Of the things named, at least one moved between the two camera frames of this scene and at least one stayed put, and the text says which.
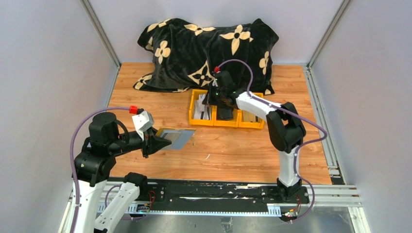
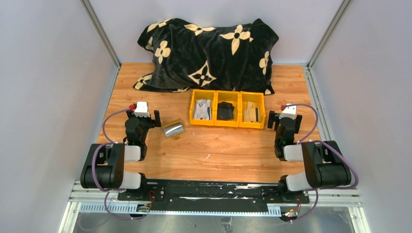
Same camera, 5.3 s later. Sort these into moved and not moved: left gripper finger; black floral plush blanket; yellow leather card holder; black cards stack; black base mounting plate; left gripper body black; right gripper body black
Moved: left gripper body black; left gripper finger; right gripper body black; yellow leather card holder
Not moved: black base mounting plate; black cards stack; black floral plush blanket
